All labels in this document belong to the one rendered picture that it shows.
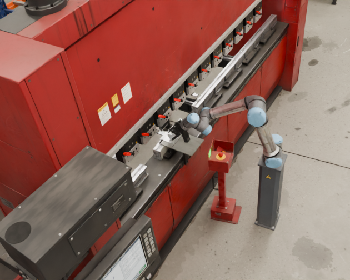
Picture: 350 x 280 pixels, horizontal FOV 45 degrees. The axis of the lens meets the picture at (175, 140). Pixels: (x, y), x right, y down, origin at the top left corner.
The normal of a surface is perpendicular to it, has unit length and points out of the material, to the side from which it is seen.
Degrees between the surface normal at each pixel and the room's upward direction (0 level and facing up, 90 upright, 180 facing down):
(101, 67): 90
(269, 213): 90
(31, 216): 0
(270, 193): 90
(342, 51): 0
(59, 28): 90
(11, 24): 0
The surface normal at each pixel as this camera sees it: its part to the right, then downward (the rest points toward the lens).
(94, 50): 0.84, 0.30
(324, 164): -0.10, -0.72
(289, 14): -0.53, 0.62
